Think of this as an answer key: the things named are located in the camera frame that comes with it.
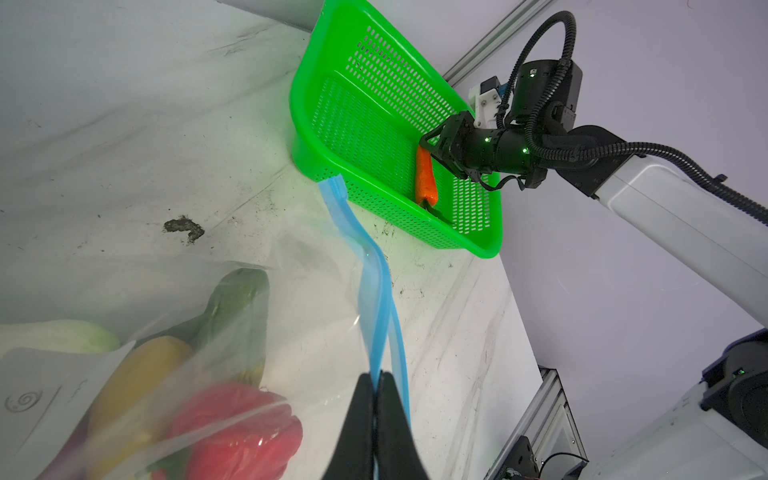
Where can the yellow lemon toy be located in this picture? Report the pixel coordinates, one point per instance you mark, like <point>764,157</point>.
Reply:
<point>117,427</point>

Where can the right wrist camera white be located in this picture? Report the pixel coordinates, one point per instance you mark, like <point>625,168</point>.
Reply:
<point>485,100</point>

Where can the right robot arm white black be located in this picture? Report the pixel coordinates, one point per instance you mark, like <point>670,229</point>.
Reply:
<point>628,325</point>

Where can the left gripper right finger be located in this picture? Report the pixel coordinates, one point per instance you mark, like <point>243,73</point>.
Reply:
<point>395,452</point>

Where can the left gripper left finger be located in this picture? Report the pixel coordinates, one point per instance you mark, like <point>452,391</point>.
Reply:
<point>353,457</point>

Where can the clear zip bag blue zipper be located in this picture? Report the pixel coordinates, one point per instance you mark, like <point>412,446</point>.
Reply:
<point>183,367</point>

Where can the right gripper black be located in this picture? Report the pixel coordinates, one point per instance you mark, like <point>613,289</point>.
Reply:
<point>491,158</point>

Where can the white radish toy green top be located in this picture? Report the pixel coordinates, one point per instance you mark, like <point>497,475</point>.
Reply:
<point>62,335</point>

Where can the green plastic basket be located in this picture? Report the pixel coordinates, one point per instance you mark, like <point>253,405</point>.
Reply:
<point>360,101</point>

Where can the red pepper toy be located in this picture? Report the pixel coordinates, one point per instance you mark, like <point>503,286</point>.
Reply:
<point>257,447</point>

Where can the orange carrot toy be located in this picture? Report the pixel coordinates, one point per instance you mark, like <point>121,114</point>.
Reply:
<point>425,189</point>

